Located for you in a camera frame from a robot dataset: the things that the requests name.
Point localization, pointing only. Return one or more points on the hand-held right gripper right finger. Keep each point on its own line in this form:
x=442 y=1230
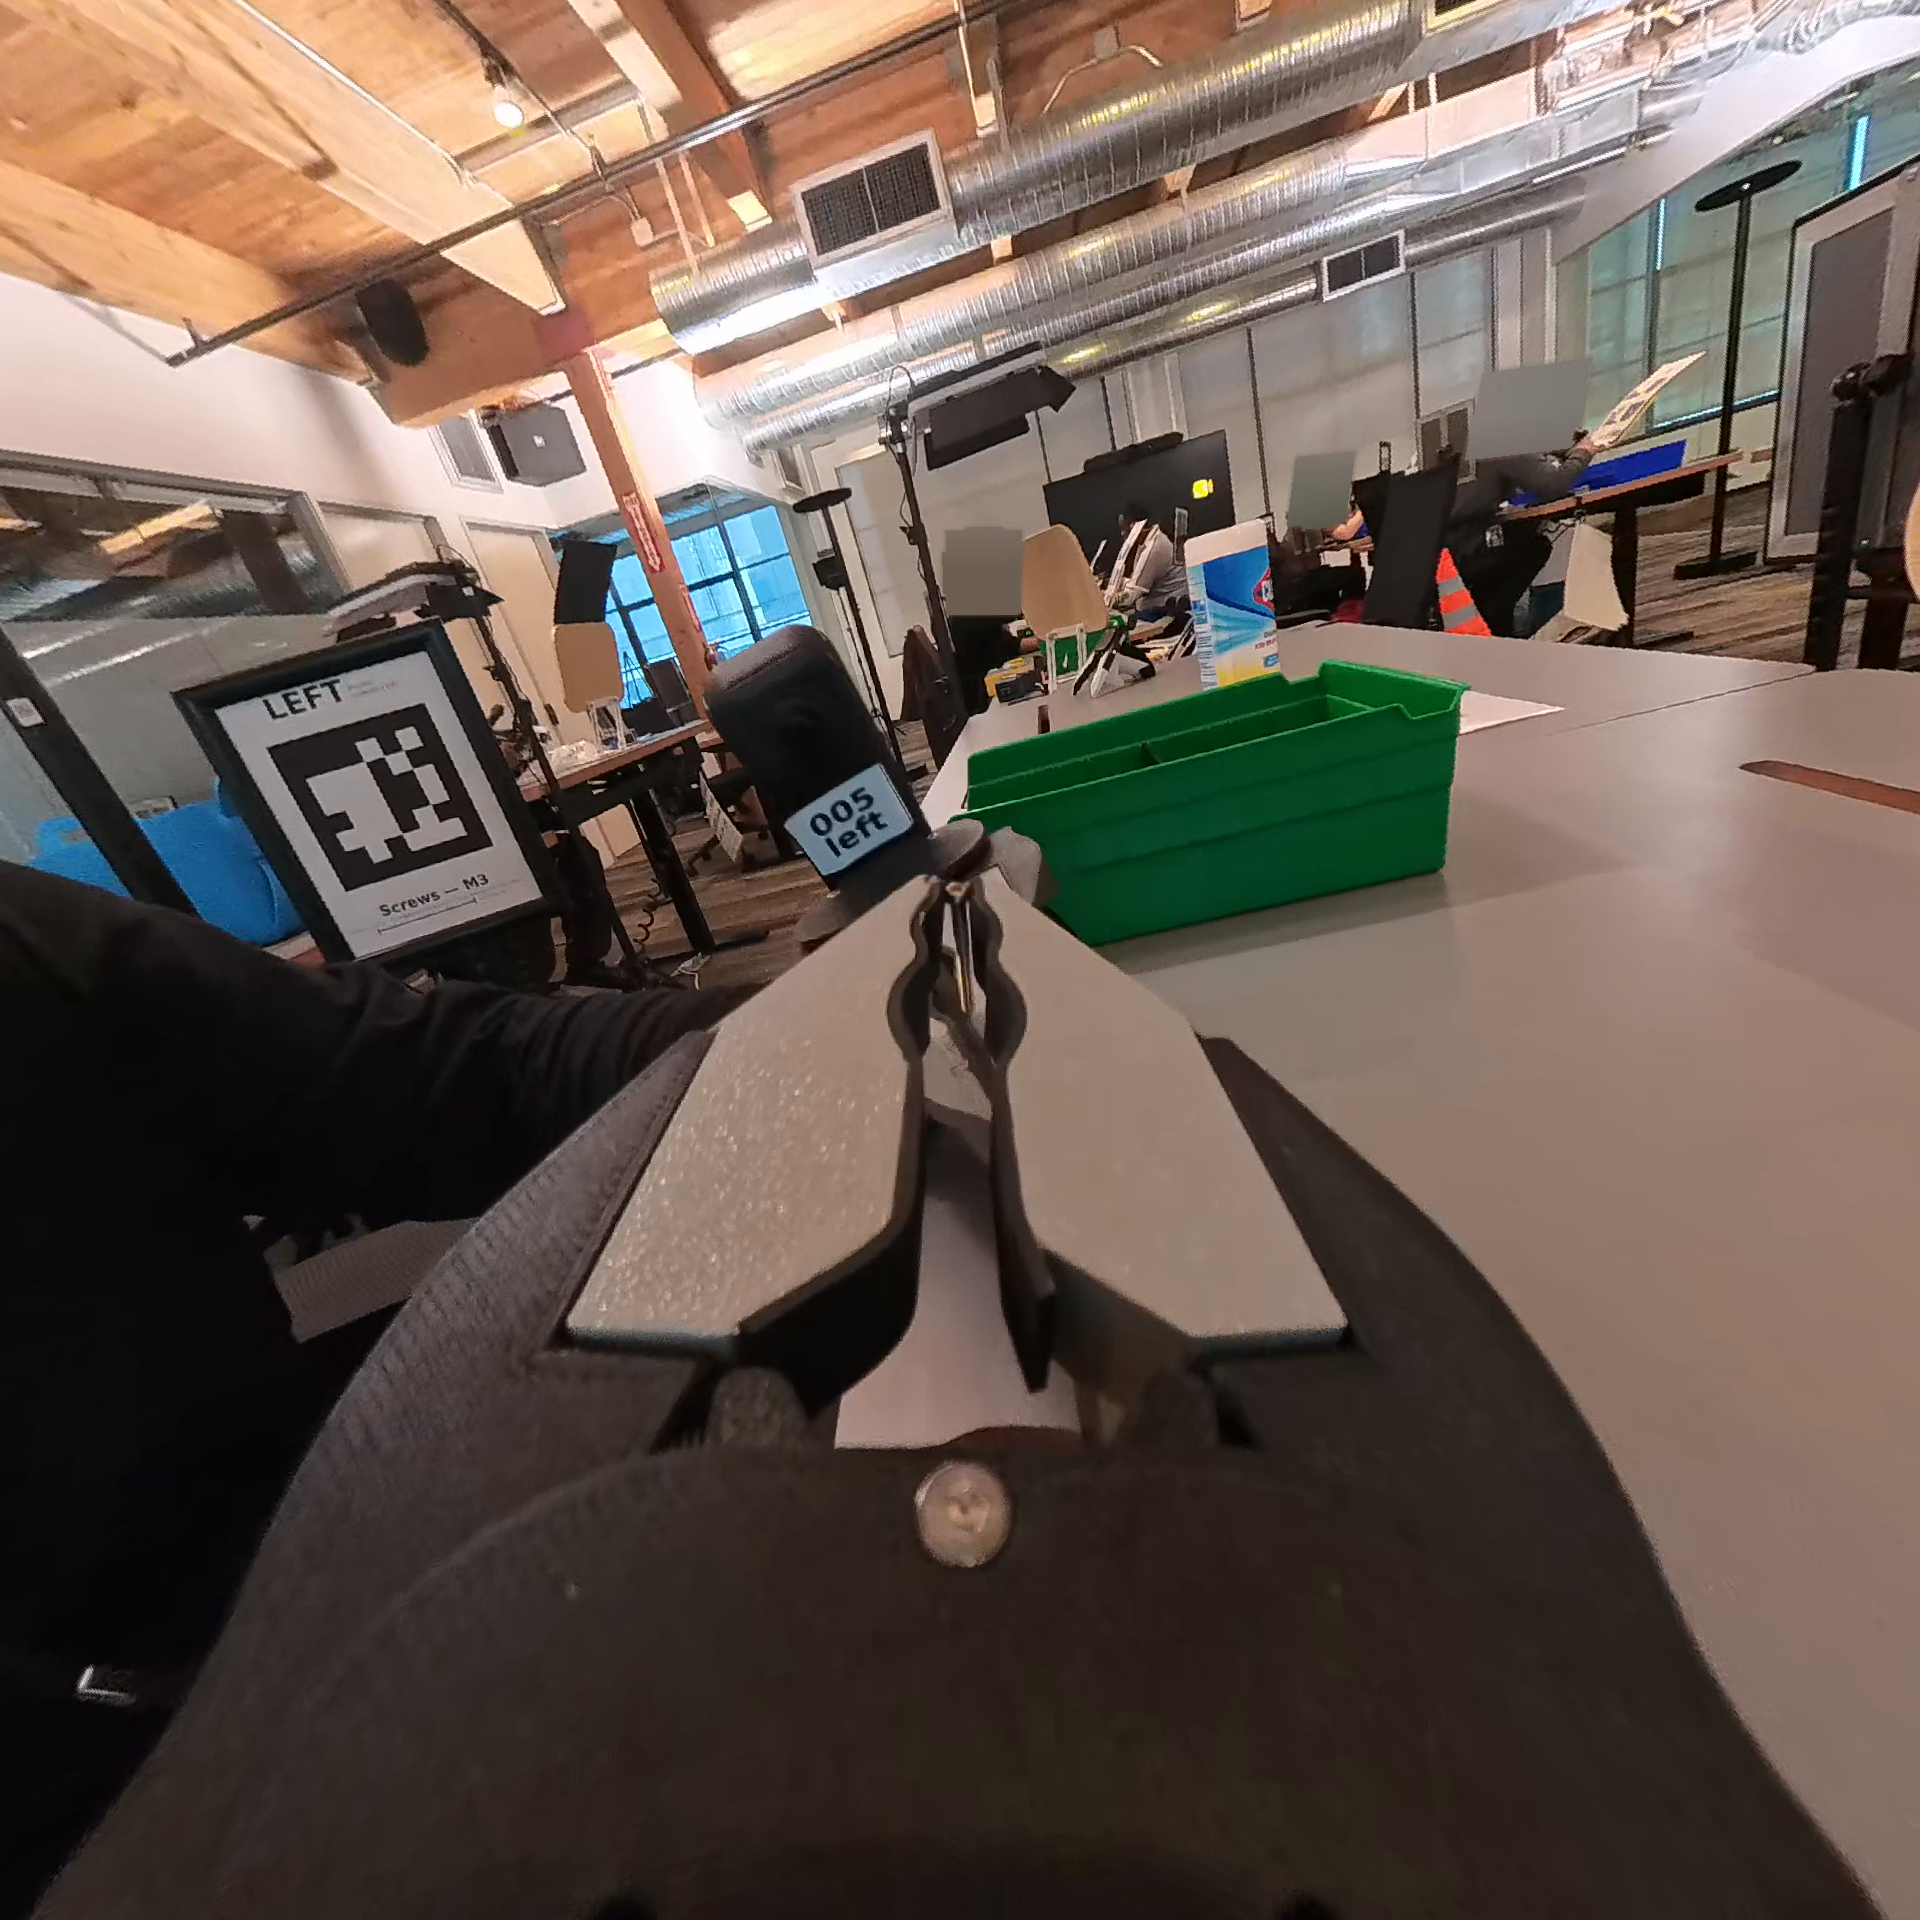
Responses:
x=1152 y=1186

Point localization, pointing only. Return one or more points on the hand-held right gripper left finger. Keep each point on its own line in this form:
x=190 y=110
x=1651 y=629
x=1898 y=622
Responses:
x=780 y=1186

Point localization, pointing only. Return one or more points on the small metal screw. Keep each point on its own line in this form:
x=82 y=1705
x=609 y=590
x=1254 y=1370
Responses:
x=958 y=975

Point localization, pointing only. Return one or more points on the green plastic bin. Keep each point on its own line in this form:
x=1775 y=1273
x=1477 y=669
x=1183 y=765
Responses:
x=1273 y=840

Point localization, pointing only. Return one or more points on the person's left forearm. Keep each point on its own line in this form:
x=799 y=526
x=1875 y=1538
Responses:
x=301 y=1048

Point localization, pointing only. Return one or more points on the wooden top office desk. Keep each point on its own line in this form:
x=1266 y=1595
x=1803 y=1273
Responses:
x=630 y=750

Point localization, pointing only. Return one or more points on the grey desk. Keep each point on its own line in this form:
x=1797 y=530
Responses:
x=1575 y=1124

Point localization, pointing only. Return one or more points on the large window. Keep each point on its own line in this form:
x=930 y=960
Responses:
x=734 y=586

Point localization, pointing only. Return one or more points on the light wooden board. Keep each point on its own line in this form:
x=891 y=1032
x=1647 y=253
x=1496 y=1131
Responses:
x=1066 y=592
x=585 y=661

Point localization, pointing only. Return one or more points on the black studio light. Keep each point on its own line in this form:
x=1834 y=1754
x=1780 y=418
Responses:
x=989 y=406

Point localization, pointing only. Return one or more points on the black speaker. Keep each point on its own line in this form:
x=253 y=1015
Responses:
x=392 y=324
x=532 y=441

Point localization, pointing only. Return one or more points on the framed marker sign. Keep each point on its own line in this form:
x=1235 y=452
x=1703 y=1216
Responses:
x=377 y=794

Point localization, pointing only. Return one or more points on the wipes canister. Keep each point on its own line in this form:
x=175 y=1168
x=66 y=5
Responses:
x=1233 y=608

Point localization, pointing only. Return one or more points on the ceiling air vent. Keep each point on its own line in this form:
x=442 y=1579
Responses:
x=1361 y=262
x=869 y=195

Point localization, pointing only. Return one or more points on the white paper sheet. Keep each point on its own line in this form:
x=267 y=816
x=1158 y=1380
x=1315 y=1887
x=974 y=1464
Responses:
x=1506 y=713

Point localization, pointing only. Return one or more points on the person's black clothing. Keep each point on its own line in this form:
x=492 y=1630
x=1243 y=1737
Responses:
x=119 y=1501

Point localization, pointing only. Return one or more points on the blue plastic bin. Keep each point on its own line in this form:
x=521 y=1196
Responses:
x=1635 y=465

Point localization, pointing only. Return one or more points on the black floor lamp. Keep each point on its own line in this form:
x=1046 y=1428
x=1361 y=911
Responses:
x=1740 y=359

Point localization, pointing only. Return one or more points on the grey panel on black stand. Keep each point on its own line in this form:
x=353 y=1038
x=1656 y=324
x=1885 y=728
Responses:
x=1851 y=376

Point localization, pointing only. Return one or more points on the black wall screen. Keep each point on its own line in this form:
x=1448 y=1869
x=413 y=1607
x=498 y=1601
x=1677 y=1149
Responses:
x=1142 y=480

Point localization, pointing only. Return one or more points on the silver air duct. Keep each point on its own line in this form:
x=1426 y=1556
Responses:
x=1049 y=163
x=1124 y=285

